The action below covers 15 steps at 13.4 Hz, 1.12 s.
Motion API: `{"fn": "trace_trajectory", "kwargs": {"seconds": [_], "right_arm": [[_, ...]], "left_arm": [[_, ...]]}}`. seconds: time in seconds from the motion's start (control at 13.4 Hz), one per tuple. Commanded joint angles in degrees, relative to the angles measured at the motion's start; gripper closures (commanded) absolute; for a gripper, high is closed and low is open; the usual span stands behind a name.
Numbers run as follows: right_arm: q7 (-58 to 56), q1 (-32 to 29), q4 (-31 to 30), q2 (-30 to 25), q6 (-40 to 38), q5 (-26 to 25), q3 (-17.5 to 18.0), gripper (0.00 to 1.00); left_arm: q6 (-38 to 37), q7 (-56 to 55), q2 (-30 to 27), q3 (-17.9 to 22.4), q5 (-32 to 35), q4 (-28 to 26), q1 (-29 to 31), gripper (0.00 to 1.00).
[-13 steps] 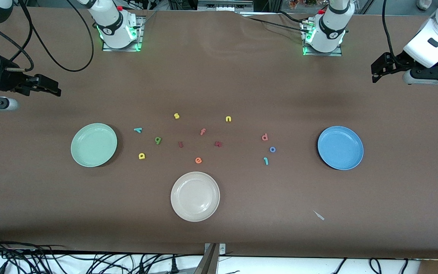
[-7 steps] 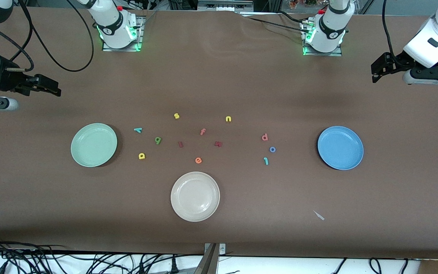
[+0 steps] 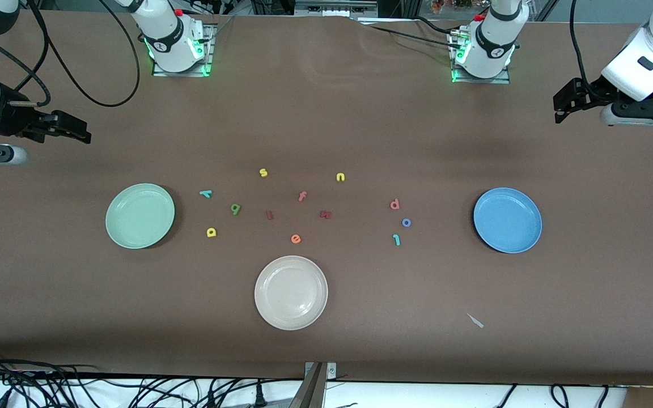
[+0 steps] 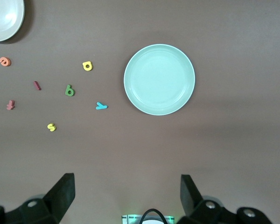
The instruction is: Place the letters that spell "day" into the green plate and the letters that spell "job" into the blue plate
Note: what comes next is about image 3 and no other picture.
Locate silver aluminum frame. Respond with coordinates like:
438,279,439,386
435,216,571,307
295,0,379,16

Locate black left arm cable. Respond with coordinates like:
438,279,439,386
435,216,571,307
569,0,617,104

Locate grey camera post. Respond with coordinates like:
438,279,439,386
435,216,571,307
289,363,327,408

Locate long black floor cable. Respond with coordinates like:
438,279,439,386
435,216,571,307
0,363,304,383

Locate silver bracket plate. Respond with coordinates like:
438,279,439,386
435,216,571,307
304,362,337,380

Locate blue plate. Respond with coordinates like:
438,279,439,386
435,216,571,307
473,188,543,253

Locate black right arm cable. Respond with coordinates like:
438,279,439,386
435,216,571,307
0,0,141,108

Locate thin black table cable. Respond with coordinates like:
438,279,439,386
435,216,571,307
367,25,454,48
414,15,464,35

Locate cream plate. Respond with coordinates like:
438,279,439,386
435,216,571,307
255,256,328,330

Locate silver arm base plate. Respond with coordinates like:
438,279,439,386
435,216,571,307
449,28,511,85
152,23,214,78

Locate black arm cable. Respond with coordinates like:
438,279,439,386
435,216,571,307
569,0,617,104
0,0,141,108

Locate light green plate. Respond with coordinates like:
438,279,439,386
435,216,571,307
105,183,175,249

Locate orange artificial flowers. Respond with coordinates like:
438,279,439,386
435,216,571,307
431,0,478,13

